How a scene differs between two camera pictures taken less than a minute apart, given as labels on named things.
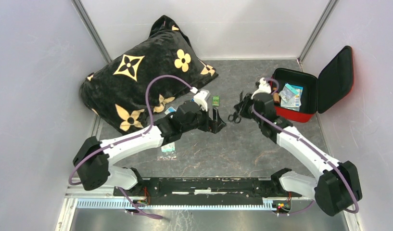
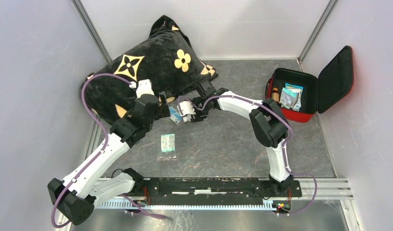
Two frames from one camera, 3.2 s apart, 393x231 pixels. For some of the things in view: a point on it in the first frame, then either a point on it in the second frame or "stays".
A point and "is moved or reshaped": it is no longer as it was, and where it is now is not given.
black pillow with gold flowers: x=115 y=93 stays
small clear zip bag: x=288 y=93 is moved or reshaped
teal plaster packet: x=169 y=147 stays
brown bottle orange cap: x=276 y=97 stays
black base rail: x=206 y=188 stays
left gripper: x=215 y=124 → x=162 y=110
